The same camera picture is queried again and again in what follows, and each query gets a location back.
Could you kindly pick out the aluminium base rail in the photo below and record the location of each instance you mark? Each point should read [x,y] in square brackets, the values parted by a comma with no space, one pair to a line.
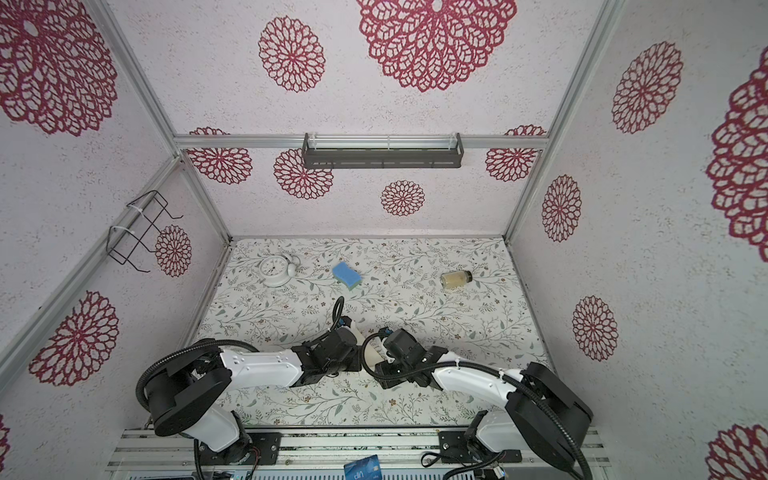
[296,453]

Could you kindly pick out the white alarm clock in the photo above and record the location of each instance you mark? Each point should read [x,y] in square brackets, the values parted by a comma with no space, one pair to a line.
[278,270]

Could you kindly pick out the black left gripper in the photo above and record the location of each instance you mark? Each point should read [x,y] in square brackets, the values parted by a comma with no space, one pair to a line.
[356,359]

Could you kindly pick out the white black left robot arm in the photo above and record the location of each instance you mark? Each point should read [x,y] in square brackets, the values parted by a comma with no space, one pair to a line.
[181,391]

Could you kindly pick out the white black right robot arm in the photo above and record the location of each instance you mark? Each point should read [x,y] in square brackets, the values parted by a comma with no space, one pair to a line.
[534,407]

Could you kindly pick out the glass jar with black lid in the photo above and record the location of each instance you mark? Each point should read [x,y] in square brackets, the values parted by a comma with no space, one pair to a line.
[455,279]

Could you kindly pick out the blue card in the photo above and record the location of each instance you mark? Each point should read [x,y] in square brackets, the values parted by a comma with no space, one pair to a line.
[367,468]

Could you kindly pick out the cream square paper sheet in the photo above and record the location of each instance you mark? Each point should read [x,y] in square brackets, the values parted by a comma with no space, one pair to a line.
[374,353]

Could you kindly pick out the black wire wall basket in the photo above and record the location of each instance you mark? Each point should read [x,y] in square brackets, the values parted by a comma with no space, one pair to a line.
[149,207]

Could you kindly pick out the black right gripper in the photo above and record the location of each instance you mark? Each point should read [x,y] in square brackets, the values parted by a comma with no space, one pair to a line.
[386,365]

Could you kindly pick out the blue yellow sponge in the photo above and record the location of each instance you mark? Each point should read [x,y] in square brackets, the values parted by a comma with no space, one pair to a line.
[346,275]

